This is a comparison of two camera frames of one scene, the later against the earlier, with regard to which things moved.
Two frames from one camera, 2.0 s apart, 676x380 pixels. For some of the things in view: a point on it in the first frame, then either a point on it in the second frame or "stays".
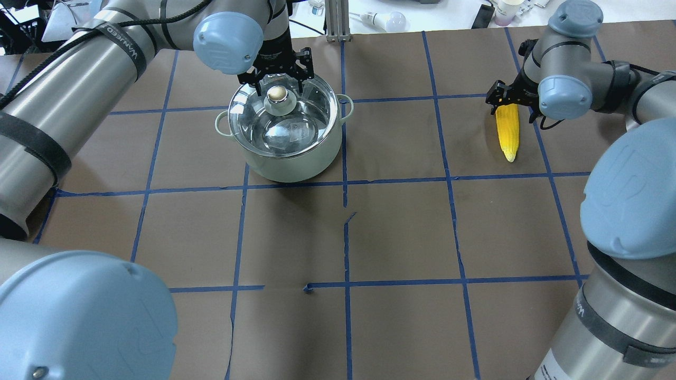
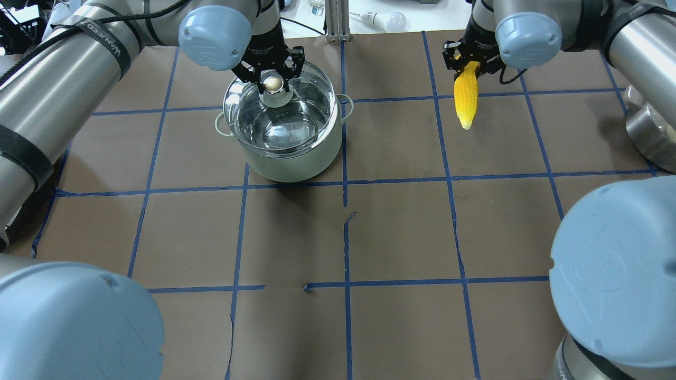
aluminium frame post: [337, 18] stays
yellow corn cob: [507, 119] -> [466, 92]
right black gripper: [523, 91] -> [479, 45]
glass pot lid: [282, 122] stays
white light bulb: [393, 21] stays
